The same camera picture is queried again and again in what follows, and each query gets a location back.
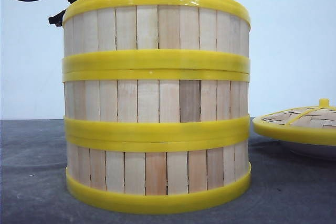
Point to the white plate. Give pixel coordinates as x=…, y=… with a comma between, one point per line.
x=316, y=151

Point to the bamboo steamer basket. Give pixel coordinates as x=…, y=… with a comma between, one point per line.
x=157, y=198
x=156, y=114
x=156, y=39

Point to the yellow woven steamer lid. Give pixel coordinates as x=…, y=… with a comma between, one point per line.
x=313, y=125

